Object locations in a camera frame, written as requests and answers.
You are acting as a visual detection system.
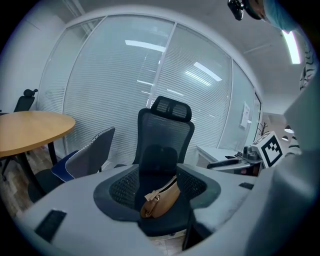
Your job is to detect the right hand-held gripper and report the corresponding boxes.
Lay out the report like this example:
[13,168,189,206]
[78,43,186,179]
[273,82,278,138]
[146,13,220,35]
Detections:
[206,131,285,174]

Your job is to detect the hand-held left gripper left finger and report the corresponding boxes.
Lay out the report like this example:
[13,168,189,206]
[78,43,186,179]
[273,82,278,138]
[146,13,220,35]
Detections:
[14,163,161,256]

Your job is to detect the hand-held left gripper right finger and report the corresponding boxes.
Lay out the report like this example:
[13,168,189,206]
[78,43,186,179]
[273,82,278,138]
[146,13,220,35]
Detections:
[176,164,261,256]

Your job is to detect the brown leather bag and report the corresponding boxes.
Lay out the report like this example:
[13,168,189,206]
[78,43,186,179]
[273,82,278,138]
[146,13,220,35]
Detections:
[139,174,181,219]

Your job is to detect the white desk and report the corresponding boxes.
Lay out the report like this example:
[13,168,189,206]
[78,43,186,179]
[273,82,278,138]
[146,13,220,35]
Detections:
[195,145,245,169]

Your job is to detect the bare branch plant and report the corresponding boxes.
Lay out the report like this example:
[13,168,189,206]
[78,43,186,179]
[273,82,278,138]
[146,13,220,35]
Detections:
[258,121,270,137]

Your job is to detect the blue and grey chair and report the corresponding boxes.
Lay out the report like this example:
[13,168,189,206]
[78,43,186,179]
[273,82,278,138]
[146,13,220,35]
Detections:
[27,126,116,202]

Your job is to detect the white paper sheet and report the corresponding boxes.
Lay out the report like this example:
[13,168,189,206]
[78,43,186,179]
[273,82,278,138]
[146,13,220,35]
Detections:
[239,101,251,129]

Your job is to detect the round wooden table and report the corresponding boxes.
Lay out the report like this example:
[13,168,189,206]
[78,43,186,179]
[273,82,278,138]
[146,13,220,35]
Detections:
[0,110,76,196]

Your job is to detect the black mesh office chair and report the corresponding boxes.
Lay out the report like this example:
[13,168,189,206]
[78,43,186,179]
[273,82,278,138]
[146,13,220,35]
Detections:
[113,95,198,238]

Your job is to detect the black chair with headrest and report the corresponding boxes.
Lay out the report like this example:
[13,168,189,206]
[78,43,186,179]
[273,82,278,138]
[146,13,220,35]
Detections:
[13,88,39,113]

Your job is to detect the striped shirt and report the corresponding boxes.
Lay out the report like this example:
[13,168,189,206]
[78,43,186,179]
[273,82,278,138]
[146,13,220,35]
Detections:
[299,37,320,91]

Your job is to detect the long ceiling light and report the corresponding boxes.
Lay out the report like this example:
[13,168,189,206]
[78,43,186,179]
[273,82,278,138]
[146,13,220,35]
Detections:
[280,29,301,65]

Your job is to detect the blue face mask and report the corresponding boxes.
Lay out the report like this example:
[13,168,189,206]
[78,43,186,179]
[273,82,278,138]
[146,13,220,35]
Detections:
[263,0,297,32]

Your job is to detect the black head camera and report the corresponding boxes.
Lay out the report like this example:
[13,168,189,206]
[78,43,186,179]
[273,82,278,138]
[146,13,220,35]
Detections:
[226,0,245,21]

